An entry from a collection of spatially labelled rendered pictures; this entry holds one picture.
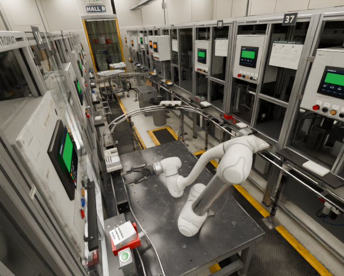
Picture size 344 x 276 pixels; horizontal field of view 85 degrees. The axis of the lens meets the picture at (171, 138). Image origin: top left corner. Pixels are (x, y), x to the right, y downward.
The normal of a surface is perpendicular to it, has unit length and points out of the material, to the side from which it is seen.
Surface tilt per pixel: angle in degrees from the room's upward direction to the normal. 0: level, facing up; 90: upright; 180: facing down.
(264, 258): 0
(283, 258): 0
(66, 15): 90
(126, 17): 90
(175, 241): 0
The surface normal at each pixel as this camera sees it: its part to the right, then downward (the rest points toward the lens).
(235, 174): -0.40, 0.41
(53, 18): 0.37, 0.45
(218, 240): -0.06, -0.86
